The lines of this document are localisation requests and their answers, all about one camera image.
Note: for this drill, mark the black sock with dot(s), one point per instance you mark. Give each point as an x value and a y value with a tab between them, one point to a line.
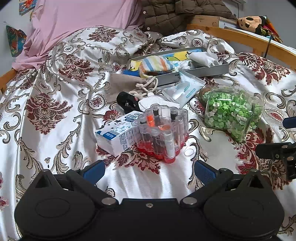
128	102

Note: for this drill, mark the brown quilted jacket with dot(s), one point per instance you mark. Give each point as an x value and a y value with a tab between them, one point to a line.
168	16

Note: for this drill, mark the wall poster upper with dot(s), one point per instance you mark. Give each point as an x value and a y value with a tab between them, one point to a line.
25	6

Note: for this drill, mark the floral satin bedspread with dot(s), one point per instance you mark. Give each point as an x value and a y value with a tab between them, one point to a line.
49	117

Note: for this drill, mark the wall poster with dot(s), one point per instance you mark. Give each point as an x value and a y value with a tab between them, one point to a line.
16	40
25	6

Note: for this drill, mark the white wet wipes pack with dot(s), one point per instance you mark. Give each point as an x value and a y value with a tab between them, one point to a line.
186	88

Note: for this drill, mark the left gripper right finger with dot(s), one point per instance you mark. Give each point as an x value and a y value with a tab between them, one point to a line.
214	180

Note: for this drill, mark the white foil pouch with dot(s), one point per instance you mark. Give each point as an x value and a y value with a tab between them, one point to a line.
151	99

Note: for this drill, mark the striped cloth pouch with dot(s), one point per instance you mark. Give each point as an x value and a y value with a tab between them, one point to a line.
153	66

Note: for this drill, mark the plush doll with tan face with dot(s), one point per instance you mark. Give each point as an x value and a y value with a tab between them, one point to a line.
260	25

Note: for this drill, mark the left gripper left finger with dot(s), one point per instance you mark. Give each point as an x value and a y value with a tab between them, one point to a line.
84	182

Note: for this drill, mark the grey tray with colourful lining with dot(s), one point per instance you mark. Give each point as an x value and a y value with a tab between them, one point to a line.
179	58

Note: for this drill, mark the white milk carton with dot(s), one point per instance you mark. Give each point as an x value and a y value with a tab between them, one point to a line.
117	136

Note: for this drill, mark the wall poster lower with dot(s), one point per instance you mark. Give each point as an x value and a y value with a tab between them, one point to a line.
16	40

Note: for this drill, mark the white mattress board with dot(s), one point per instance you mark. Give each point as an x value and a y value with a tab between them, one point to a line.
261	37

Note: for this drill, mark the white crumpled cloth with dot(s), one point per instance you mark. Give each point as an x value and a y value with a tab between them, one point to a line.
206	59

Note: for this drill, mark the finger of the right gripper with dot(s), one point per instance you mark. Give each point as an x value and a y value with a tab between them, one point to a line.
289	122
279	151

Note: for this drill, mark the wooden box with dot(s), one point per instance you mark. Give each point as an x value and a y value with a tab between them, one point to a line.
213	21

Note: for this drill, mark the jar of green paper stars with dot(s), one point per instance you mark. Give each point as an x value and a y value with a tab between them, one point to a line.
231	109

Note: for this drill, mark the pink cloth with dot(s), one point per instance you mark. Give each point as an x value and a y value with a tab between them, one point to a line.
52	21

